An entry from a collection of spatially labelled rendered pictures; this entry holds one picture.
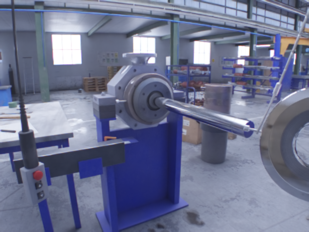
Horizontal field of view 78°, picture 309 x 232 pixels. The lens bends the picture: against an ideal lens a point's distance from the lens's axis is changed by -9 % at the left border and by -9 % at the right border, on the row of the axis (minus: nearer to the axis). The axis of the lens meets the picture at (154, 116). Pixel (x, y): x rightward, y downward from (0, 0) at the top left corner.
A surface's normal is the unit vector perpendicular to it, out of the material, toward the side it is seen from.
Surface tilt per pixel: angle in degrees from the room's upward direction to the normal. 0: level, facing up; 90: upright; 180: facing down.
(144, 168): 90
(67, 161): 90
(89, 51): 90
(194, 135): 90
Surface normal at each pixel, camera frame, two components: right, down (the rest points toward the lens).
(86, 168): 0.48, 0.21
